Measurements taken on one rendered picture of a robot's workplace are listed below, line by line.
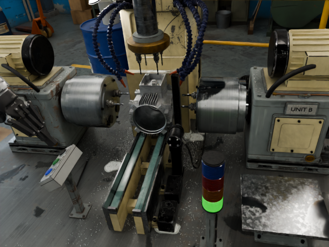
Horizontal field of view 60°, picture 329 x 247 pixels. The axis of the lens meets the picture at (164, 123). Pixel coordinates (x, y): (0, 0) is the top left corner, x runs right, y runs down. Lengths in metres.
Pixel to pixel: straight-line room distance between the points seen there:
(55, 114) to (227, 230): 0.89
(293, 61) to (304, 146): 0.34
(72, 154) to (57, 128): 0.38
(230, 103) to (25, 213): 0.94
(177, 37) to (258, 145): 0.62
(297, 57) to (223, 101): 0.31
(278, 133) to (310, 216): 0.33
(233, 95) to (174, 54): 0.42
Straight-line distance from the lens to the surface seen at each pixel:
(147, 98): 1.26
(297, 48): 1.14
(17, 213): 1.36
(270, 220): 1.02
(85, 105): 1.31
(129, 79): 1.42
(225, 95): 1.17
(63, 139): 1.47
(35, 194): 1.40
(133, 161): 1.21
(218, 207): 0.86
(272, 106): 1.14
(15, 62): 1.43
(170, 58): 1.45
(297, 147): 1.26
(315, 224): 1.05
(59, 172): 1.03
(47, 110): 1.40
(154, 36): 1.19
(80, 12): 7.02
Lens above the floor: 1.72
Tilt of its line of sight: 35 degrees down
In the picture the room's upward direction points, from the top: 6 degrees counter-clockwise
